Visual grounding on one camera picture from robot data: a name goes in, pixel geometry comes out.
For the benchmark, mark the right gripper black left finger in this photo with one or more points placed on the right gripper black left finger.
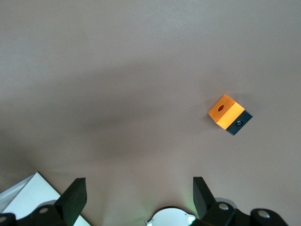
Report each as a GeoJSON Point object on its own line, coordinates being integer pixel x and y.
{"type": "Point", "coordinates": [70, 202]}

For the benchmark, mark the white drawer cabinet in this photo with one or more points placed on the white drawer cabinet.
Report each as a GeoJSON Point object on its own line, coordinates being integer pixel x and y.
{"type": "Point", "coordinates": [28, 195]}

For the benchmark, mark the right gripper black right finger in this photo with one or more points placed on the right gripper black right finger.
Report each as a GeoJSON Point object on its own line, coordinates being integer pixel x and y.
{"type": "Point", "coordinates": [203, 202]}

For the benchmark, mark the orange black button enclosure box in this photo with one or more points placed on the orange black button enclosure box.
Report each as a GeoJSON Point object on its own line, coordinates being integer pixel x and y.
{"type": "Point", "coordinates": [225, 113]}

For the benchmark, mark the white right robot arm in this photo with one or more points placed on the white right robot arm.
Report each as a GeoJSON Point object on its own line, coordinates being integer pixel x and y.
{"type": "Point", "coordinates": [169, 217]}

